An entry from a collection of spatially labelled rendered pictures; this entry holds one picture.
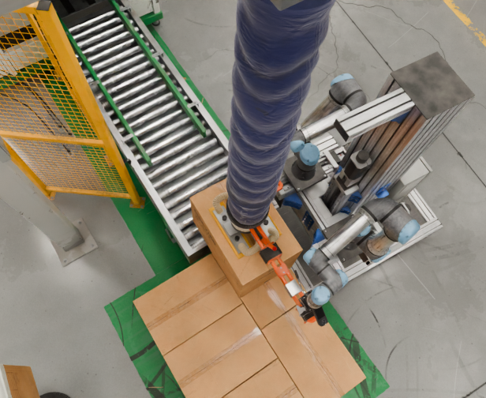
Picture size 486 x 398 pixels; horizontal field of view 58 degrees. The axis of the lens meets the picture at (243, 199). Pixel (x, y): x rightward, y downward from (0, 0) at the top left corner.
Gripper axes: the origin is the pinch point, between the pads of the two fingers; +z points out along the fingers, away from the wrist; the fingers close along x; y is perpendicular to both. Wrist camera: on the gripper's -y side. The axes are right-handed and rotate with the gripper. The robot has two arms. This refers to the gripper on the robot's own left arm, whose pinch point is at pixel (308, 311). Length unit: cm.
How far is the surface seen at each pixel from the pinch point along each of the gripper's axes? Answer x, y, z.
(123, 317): 93, 73, 121
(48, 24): 47, 147, -83
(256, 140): 9, 51, -100
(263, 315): 10, 15, 66
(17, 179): 97, 141, -1
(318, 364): -4, -28, 67
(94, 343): 119, 67, 122
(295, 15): 6, 48, -154
